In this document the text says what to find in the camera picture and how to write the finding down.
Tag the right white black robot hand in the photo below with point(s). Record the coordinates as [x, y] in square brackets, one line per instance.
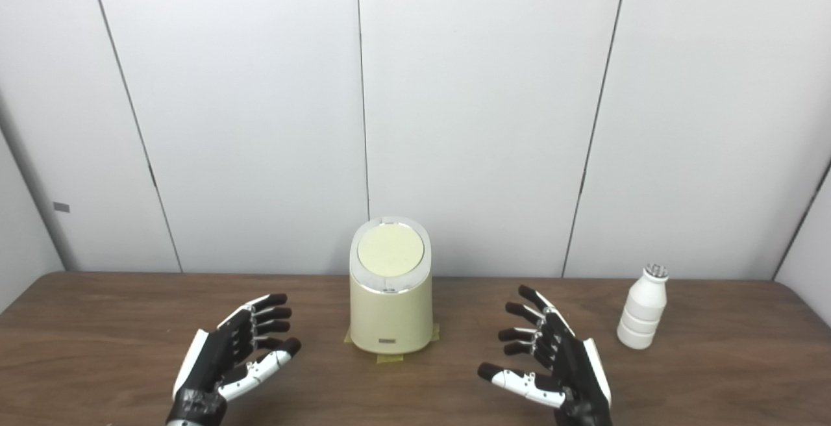
[574, 367]

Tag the small white plastic bottle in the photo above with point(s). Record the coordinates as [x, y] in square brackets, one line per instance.
[643, 312]

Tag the cream-colored bin body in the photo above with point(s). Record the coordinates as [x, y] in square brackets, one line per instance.
[389, 315]

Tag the small gray wall tag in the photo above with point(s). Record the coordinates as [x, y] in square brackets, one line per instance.
[61, 207]

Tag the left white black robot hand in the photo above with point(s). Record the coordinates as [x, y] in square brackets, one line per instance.
[211, 354]

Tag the cream round bin lid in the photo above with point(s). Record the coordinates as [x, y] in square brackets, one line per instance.
[391, 249]

